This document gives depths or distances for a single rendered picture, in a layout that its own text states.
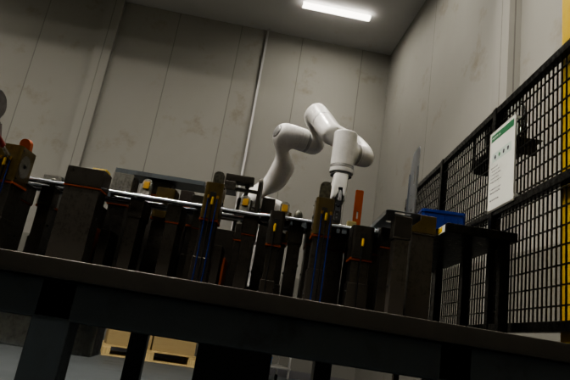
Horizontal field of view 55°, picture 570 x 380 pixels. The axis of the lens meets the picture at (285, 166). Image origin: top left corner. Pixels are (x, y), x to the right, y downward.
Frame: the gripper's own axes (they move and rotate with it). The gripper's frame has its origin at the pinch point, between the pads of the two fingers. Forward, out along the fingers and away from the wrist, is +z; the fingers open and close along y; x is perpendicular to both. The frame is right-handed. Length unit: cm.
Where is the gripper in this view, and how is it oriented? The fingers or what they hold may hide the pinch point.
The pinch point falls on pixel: (335, 217)
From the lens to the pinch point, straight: 190.3
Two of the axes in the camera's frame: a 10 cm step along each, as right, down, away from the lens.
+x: 9.9, 1.5, -0.1
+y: 0.4, -2.9, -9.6
